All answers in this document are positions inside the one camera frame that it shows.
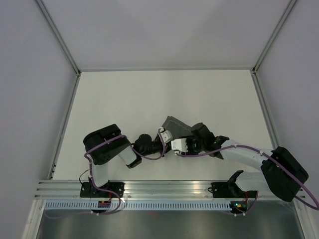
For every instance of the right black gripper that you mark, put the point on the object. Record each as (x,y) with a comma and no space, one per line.
(189,138)

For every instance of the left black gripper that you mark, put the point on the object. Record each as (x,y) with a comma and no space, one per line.
(167,147)

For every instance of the grey cloth napkin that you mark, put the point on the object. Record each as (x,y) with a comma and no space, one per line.
(177,128)

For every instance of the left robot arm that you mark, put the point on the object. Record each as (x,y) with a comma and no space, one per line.
(107,143)

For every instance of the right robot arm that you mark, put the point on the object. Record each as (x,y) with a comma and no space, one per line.
(277,170)

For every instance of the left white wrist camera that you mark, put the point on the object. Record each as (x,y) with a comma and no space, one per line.
(165,135)

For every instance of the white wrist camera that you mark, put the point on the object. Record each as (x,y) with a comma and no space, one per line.
(165,135)
(179,146)

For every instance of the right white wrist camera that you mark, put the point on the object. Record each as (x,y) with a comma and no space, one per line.
(179,146)

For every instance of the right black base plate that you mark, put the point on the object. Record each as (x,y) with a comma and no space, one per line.
(221,190)

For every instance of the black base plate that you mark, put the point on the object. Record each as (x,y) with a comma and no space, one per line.
(89,191)
(221,190)

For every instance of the white slotted cable duct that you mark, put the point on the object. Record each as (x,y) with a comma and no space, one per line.
(138,205)

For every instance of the aluminium front rail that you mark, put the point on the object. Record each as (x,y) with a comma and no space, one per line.
(135,190)

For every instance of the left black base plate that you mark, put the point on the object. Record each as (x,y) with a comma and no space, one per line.
(89,191)

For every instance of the left aluminium frame post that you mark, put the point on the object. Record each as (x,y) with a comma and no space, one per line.
(57,35)

